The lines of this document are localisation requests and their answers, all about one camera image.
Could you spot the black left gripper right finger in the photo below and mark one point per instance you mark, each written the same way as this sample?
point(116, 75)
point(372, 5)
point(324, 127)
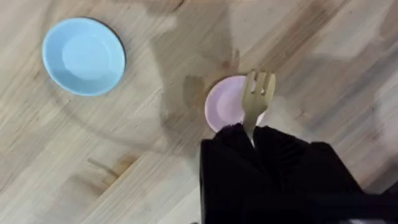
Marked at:
point(298, 168)

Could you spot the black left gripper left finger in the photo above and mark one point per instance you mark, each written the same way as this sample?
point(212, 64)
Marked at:
point(227, 168)

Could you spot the wooden fork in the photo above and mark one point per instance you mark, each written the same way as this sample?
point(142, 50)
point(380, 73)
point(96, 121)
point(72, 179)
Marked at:
point(257, 99)

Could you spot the pink plate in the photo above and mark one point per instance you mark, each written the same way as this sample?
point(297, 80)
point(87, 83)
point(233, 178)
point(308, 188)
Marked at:
point(224, 104)

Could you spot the light blue bowl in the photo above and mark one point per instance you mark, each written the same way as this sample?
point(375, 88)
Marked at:
point(83, 56)

